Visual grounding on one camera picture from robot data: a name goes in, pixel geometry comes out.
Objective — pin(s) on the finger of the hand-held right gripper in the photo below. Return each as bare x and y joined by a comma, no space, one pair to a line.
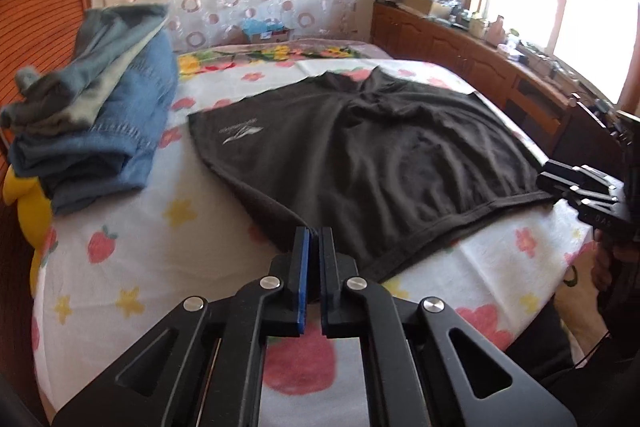
575,174
565,193

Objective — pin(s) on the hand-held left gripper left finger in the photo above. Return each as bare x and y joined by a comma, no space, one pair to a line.
301,287

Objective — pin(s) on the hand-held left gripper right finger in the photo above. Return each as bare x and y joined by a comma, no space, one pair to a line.
327,287

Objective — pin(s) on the black pants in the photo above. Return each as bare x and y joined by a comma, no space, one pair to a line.
375,157

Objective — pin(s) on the person's right forearm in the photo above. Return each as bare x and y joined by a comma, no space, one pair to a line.
580,317

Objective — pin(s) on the person's right hand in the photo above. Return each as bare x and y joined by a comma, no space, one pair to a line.
602,269

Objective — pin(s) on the strawberry printed white blanket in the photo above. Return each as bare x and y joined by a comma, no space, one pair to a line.
175,267

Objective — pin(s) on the person's dark clothing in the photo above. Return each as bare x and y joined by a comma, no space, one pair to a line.
540,347

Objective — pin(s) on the wooden cabinet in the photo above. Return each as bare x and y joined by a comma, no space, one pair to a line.
450,52

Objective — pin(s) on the row of small boxes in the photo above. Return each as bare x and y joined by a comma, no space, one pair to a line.
440,4

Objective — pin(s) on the floral printed blanket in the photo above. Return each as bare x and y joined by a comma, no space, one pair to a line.
280,53

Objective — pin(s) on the blue denim folded jeans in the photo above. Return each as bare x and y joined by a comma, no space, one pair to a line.
130,117

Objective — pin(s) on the cardboard box with blue cloth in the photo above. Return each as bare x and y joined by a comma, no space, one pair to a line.
265,32

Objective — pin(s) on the yellow plush toy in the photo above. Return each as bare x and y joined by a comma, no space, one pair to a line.
25,202

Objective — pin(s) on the light blue folded jeans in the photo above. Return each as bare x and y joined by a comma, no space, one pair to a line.
100,57

